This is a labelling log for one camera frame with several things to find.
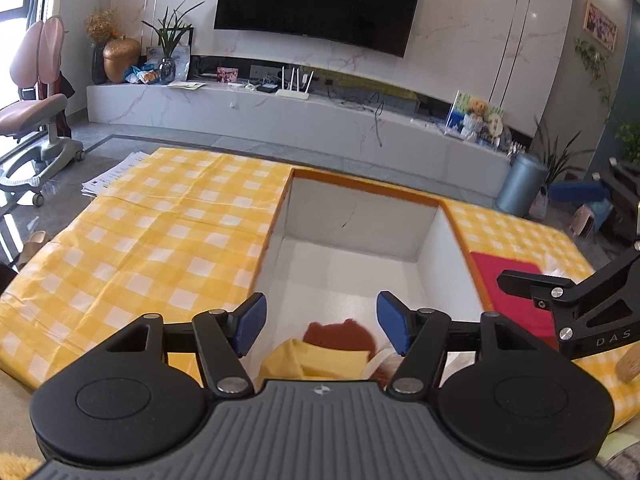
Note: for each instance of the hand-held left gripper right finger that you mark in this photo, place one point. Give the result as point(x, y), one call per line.
point(392, 322)

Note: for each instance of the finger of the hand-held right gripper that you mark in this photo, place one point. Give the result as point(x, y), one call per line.
point(577, 193)
point(600, 305)

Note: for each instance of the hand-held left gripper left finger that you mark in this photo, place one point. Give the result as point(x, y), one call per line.
point(250, 322)

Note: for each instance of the brown plush bear yellow shirt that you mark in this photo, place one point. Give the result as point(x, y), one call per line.
point(310, 360)

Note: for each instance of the orange cardboard box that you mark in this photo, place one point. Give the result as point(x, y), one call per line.
point(350, 260)

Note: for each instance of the long-leaf potted plant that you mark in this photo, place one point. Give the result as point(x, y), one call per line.
point(560, 160)

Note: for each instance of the grey round trash can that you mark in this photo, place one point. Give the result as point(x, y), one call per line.
point(520, 185)

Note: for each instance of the bushy green plant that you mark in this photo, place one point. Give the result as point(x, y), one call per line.
point(629, 137)

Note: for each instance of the red cloth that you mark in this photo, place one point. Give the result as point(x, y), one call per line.
point(505, 275)

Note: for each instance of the small teddy bear bouquet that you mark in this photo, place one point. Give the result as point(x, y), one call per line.
point(475, 115)

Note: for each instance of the hanging vine plant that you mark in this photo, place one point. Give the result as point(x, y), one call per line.
point(595, 65)

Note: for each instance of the yellow checked tablecloth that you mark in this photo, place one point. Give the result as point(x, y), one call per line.
point(150, 240)

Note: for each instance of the green picture card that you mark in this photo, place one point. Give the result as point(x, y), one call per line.
point(456, 117)

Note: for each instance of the white paper stack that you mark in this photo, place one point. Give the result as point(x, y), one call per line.
point(115, 175)

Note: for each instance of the white marble television console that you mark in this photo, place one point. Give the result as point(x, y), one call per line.
point(280, 115)

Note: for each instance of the beige slipper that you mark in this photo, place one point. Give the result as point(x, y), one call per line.
point(31, 250)

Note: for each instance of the white router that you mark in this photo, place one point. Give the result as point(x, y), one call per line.
point(292, 92)

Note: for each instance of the small black box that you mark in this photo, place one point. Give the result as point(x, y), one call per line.
point(266, 88)

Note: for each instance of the paper sheets on console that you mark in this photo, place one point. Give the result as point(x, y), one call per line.
point(186, 85)

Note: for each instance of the pink photo card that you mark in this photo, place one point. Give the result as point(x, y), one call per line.
point(227, 75)

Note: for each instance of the blue snack bags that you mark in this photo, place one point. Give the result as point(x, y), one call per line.
point(142, 75)

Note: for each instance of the cream fleece cloth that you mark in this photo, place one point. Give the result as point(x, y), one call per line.
point(17, 467)

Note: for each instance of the gold acorn vase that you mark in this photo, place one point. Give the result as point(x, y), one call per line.
point(121, 60)

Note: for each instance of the green plant in glass vase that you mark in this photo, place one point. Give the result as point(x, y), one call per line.
point(170, 40)

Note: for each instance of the pink desk chair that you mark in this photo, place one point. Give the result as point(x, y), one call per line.
point(35, 105)

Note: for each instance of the dried flower bunch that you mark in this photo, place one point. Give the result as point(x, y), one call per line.
point(100, 25)

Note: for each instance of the framed wall photo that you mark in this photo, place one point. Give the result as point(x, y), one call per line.
point(601, 25)

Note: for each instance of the black wall television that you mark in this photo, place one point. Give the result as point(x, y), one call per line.
point(320, 0)

